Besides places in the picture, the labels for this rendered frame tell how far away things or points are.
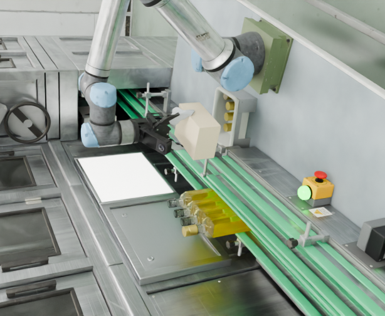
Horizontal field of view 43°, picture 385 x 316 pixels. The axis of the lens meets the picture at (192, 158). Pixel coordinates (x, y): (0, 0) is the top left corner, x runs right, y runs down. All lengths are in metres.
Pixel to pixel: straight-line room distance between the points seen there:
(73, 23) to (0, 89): 2.91
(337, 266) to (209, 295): 0.46
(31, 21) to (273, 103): 3.70
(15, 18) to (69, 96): 2.76
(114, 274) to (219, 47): 0.78
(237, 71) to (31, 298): 0.93
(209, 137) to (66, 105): 1.11
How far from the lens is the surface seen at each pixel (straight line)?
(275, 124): 1.81
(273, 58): 1.71
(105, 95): 1.42
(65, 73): 2.44
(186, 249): 1.76
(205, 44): 1.46
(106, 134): 1.48
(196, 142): 1.53
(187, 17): 1.41
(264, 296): 1.68
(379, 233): 1.38
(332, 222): 1.52
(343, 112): 1.54
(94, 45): 1.52
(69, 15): 5.25
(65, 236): 1.87
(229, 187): 1.79
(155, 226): 1.86
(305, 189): 1.55
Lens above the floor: 1.79
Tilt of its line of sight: 25 degrees down
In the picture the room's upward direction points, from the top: 96 degrees counter-clockwise
